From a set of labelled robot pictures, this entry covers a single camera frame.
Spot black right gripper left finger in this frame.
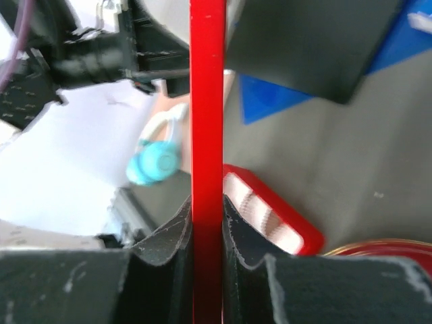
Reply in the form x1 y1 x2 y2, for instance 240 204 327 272
1 200 193 323

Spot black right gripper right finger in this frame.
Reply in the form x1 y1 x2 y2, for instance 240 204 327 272
222 198 431 323

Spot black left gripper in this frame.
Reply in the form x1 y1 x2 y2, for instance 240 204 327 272
50 1 190 98

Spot red box lid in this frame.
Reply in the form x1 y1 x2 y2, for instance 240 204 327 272
190 1 226 323

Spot red cookie box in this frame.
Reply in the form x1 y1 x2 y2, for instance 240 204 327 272
223 164 325 255

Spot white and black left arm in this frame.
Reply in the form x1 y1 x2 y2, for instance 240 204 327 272
1 1 190 250

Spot white paper cup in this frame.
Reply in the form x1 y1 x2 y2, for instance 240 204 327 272
223 173 271 228
259 210 304 254

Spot light blue headphones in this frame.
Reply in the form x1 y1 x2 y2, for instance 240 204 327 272
126 103 189 186

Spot dark red round plate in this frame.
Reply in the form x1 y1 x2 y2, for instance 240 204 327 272
323 238 431 257

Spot black flat notebook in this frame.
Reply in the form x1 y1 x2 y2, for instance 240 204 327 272
225 0 405 104

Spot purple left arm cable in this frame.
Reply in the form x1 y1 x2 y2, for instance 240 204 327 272
0 0 34 92

